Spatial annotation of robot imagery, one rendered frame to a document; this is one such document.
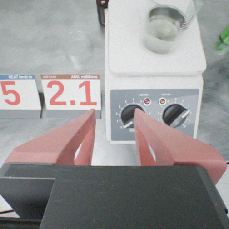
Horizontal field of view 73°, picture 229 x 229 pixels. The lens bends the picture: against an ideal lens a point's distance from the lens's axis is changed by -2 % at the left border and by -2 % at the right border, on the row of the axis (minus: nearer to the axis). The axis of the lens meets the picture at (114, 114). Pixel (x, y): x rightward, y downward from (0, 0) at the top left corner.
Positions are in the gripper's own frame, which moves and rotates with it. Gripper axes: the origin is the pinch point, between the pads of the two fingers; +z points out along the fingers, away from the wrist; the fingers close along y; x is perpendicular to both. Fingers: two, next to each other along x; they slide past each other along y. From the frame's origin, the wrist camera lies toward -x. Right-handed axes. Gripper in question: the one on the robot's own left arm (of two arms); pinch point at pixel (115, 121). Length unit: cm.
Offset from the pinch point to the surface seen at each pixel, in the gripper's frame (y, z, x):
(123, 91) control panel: -1.1, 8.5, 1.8
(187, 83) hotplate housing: -9.4, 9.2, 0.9
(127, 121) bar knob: -1.5, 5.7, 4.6
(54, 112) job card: 10.0, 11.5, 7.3
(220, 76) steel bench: -19.1, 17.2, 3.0
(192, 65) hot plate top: -9.3, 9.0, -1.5
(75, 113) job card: 6.5, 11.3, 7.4
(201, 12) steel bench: -18.0, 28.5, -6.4
